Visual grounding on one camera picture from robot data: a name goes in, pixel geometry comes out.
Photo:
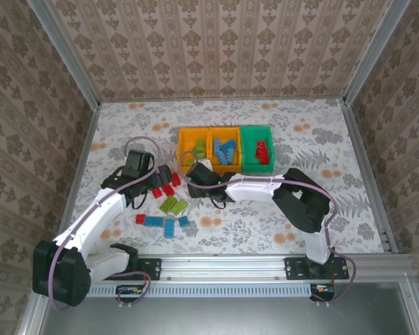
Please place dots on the small red lego brick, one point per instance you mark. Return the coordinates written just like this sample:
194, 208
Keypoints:
140, 219

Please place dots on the long blue lego brick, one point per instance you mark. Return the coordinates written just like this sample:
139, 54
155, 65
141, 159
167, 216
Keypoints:
154, 221

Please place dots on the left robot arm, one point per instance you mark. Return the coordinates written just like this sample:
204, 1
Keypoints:
90, 220

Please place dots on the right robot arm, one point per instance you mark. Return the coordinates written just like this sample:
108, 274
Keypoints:
255, 188

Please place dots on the yellow plastic bin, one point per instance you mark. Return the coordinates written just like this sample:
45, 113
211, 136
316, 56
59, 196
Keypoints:
185, 137
234, 134

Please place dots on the green plastic bin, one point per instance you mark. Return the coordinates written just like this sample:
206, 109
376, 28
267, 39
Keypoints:
251, 164

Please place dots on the floral tablecloth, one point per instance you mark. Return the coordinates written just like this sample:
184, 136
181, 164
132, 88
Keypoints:
251, 223

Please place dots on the small electronics board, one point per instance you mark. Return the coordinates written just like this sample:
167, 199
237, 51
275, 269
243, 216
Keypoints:
323, 289
129, 290

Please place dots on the grey metal plate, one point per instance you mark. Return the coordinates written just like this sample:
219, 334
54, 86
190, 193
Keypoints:
230, 317

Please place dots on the aluminium side rail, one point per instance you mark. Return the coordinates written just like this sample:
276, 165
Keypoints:
372, 174
79, 164

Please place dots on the aluminium back rail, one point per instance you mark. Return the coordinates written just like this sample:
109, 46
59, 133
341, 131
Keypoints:
220, 99

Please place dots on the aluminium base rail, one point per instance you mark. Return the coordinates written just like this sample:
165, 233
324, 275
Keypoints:
223, 267

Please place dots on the aluminium frame post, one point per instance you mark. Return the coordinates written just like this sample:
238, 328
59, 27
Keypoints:
69, 56
374, 52

